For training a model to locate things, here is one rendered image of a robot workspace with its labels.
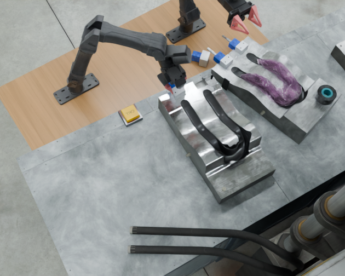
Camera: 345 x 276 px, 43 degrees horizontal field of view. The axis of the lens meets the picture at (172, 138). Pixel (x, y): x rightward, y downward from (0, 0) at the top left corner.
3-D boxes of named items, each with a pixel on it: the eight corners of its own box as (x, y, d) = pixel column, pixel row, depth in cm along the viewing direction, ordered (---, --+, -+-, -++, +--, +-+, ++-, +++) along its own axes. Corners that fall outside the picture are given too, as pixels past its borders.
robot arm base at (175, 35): (208, 15, 207) (199, 5, 210) (173, 33, 202) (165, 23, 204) (206, 26, 214) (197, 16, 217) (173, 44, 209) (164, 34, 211)
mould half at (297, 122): (210, 75, 201) (213, 61, 192) (245, 43, 210) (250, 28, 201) (298, 144, 188) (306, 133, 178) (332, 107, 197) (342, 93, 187)
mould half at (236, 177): (157, 108, 193) (158, 91, 181) (208, 84, 199) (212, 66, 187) (219, 204, 175) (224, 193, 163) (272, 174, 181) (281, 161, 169)
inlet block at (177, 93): (159, 74, 188) (158, 70, 182) (169, 68, 188) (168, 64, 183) (175, 99, 185) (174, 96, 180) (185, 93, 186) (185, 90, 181)
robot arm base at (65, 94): (98, 74, 190) (90, 63, 193) (56, 96, 185) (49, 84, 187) (100, 84, 198) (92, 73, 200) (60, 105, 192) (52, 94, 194)
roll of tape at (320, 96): (337, 101, 185) (340, 97, 182) (321, 108, 183) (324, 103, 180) (327, 86, 188) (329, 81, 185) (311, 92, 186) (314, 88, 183)
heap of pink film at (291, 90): (236, 79, 194) (239, 68, 187) (261, 56, 200) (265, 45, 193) (283, 115, 187) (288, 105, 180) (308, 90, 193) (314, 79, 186)
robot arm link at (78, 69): (84, 74, 190) (102, 29, 163) (81, 86, 187) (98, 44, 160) (69, 69, 188) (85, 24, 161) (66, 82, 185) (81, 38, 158)
